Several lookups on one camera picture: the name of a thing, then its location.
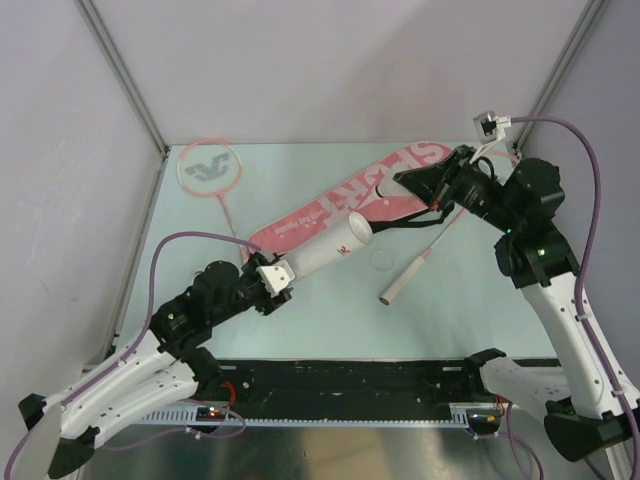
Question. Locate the aluminium frame post left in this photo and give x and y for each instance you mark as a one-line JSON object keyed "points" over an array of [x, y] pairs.
{"points": [[116, 62]]}

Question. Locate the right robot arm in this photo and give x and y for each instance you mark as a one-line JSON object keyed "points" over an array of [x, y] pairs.
{"points": [[594, 406]]}

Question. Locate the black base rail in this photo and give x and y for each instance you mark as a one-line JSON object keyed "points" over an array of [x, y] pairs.
{"points": [[326, 386]]}

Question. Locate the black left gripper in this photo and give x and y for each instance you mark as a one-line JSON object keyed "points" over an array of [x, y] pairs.
{"points": [[267, 304]]}

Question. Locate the clear tube lid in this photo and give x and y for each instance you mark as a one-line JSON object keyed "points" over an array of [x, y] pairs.
{"points": [[380, 260]]}

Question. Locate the white slotted cable duct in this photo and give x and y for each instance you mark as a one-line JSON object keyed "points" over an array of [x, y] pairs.
{"points": [[456, 415]]}

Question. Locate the white shuttlecock tube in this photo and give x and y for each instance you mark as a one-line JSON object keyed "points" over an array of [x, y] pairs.
{"points": [[336, 242]]}

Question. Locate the pink racket bag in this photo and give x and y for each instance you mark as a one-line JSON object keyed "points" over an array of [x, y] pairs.
{"points": [[358, 193]]}

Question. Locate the aluminium frame post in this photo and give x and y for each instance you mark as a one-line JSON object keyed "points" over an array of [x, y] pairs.
{"points": [[116, 62], [577, 40]]}

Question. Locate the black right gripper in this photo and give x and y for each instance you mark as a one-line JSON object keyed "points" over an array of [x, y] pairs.
{"points": [[427, 182]]}

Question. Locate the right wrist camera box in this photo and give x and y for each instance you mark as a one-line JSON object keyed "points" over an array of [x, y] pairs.
{"points": [[491, 130]]}

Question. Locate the pink racket right side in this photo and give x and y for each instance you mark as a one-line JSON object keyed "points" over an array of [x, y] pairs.
{"points": [[401, 280]]}

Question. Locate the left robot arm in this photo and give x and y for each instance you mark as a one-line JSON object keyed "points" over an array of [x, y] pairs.
{"points": [[164, 363]]}

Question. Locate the aluminium frame post right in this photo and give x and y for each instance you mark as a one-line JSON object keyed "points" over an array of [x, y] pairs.
{"points": [[577, 40]]}

